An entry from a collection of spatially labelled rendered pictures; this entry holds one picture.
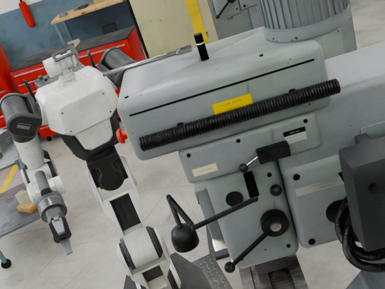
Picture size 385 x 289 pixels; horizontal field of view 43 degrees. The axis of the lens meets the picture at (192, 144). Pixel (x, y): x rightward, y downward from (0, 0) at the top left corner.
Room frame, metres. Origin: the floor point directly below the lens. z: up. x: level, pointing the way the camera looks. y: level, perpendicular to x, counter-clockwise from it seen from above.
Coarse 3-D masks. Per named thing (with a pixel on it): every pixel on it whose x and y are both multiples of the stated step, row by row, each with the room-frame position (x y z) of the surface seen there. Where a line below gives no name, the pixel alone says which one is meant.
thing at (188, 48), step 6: (180, 48) 1.26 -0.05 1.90; (186, 48) 1.26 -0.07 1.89; (162, 54) 1.26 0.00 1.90; (168, 54) 1.25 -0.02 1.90; (174, 54) 1.25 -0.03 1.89; (144, 60) 1.27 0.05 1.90; (150, 60) 1.25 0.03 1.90; (156, 60) 1.25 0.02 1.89; (126, 66) 1.27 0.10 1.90; (132, 66) 1.26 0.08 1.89; (108, 72) 1.27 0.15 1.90; (114, 72) 1.27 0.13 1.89
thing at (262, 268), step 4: (272, 260) 1.44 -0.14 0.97; (276, 260) 1.44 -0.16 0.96; (280, 260) 1.44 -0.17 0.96; (284, 260) 1.44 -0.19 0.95; (260, 264) 1.44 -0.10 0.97; (264, 264) 1.44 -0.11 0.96; (268, 264) 1.44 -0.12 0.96; (272, 264) 1.44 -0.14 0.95; (276, 264) 1.44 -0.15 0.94; (280, 264) 1.44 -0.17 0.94; (284, 264) 1.44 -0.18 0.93; (256, 268) 1.44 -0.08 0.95; (260, 268) 1.44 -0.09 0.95; (264, 268) 1.44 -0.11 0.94; (268, 268) 1.44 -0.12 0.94; (272, 268) 1.44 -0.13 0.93; (276, 268) 1.44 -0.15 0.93; (280, 268) 1.44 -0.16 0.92; (260, 272) 1.44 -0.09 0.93; (264, 272) 1.44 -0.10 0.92; (268, 272) 1.44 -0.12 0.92
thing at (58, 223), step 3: (57, 216) 1.37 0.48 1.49; (54, 219) 1.36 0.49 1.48; (57, 219) 1.36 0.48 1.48; (60, 219) 1.36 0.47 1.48; (54, 222) 1.35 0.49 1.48; (57, 222) 1.35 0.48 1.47; (60, 222) 1.35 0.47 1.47; (54, 225) 1.34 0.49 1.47; (57, 225) 1.34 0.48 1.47; (60, 225) 1.34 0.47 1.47; (63, 225) 1.34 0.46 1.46; (57, 228) 1.33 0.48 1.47; (60, 228) 1.33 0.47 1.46; (63, 228) 1.32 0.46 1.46; (57, 231) 1.32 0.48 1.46; (60, 231) 1.31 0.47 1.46; (63, 231) 1.31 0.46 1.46; (60, 234) 1.31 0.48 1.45
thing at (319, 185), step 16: (320, 160) 1.01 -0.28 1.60; (336, 160) 1.00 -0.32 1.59; (288, 176) 1.01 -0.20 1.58; (304, 176) 1.01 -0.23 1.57; (320, 176) 1.00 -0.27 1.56; (336, 176) 1.00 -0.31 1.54; (288, 192) 1.02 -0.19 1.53; (304, 192) 1.01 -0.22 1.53; (320, 192) 1.00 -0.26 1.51; (336, 192) 1.00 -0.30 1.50; (304, 208) 1.01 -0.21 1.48; (320, 208) 1.00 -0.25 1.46; (336, 208) 1.00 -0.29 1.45; (304, 224) 1.01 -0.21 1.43; (320, 224) 1.00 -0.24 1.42; (304, 240) 1.01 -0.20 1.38; (320, 240) 1.01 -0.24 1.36
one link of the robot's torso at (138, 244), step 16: (128, 176) 1.79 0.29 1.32; (96, 192) 1.76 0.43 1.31; (128, 192) 1.76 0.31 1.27; (112, 208) 1.74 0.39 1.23; (128, 208) 1.77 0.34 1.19; (128, 224) 1.75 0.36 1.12; (128, 240) 1.69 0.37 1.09; (144, 240) 1.69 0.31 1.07; (128, 256) 1.66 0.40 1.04; (144, 256) 1.66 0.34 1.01; (160, 256) 1.69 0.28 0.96
